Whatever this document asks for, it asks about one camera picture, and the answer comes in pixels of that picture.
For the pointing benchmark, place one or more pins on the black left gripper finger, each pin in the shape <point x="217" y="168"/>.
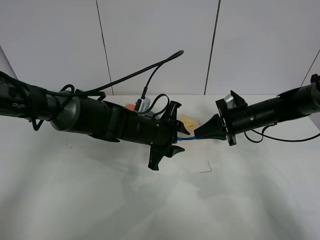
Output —
<point x="175" y="150"/>
<point x="181" y="128"/>

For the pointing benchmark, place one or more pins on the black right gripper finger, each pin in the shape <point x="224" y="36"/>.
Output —
<point x="221" y="137"/>
<point x="212" y="128"/>

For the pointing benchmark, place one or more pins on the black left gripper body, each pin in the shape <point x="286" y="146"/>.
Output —
<point x="166" y="136"/>

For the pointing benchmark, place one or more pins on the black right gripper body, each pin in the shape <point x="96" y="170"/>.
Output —
<point x="227" y="116"/>

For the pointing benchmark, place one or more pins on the clear zip bag blue zipper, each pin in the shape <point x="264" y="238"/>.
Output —
<point x="182" y="137"/>

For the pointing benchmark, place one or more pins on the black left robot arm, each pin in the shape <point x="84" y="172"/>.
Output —
<point x="96" y="118"/>

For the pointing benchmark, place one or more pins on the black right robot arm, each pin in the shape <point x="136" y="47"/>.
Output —
<point x="235" y="116"/>

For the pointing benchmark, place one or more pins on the orange fruit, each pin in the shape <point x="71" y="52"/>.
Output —
<point x="130" y="106"/>

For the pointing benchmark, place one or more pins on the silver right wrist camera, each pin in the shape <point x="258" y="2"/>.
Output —
<point x="230" y="101"/>

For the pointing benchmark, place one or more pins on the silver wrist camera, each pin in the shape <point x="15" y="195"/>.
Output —
<point x="230" y="101"/>
<point x="142" y="105"/>

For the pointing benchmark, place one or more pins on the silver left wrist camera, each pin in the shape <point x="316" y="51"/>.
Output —
<point x="142" y="105"/>

